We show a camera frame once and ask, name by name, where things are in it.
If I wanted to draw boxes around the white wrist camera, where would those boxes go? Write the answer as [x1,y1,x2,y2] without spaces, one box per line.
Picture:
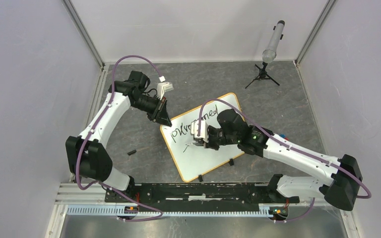
[156,76,174,99]
[190,120,208,144]

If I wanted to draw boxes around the black marker cap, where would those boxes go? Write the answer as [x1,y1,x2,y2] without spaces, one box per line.
[127,150,137,156]

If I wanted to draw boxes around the silver microphone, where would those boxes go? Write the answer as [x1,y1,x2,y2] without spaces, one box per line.
[262,20,285,63]

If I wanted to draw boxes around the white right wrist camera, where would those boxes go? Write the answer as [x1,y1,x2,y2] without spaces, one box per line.
[190,120,208,144]

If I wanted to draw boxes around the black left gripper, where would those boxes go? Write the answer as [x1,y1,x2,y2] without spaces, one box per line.
[132,94,172,127]

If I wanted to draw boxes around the white toothed cable rail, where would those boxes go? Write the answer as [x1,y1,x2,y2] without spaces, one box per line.
[66,205,286,219]

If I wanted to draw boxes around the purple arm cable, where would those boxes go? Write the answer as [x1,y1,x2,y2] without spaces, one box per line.
[75,55,164,223]
[197,99,373,224]

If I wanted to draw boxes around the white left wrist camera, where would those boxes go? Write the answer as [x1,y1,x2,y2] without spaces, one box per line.
[156,76,174,99]

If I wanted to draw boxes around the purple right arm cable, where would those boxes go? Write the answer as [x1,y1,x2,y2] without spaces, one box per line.
[197,99,373,224]

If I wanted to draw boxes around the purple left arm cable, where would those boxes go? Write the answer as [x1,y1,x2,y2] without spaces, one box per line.
[75,55,164,223]

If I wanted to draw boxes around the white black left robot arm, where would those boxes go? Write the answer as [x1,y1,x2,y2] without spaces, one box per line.
[65,70,173,202]

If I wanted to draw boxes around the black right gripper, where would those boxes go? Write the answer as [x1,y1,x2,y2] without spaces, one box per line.
[195,125,239,151]

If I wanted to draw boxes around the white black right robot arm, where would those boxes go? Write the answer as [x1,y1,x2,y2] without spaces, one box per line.
[190,109,363,211]

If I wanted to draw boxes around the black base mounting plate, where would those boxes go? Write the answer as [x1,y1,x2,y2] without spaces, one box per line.
[105,182,300,213]

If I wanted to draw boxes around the black microphone tripod stand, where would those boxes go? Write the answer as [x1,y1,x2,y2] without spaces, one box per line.
[245,62,280,89]

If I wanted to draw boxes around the grey whiteboard wire stand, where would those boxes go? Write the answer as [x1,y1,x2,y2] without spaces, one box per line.
[197,159,235,183]

